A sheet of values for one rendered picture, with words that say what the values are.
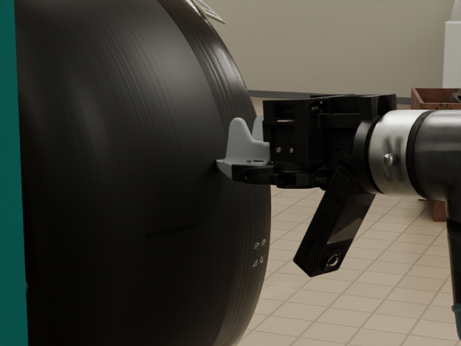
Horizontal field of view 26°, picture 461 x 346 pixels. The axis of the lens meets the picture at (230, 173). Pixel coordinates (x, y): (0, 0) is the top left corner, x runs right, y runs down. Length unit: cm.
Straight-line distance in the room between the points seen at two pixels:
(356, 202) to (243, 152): 13
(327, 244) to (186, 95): 22
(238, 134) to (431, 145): 23
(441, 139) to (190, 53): 34
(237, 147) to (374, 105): 17
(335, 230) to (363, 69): 1066
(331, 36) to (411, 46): 93
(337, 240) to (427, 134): 16
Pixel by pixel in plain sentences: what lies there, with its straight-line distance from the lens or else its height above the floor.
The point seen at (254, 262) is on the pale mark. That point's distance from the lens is 107.
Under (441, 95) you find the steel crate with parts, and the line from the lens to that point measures 669.
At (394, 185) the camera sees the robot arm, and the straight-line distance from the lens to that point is 84.
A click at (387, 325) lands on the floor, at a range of 424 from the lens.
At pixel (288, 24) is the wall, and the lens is 1178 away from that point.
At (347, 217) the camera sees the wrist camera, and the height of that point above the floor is 121.
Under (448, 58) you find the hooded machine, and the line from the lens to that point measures 1039.
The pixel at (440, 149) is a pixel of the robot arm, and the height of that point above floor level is 129.
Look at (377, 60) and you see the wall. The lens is 1149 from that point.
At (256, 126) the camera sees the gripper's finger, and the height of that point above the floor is 128.
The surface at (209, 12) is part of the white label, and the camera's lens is 114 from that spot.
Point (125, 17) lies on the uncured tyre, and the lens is 104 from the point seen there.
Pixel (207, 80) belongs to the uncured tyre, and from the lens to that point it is 104.
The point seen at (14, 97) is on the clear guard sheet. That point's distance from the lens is 29.
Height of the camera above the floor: 142
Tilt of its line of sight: 11 degrees down
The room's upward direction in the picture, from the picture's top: straight up
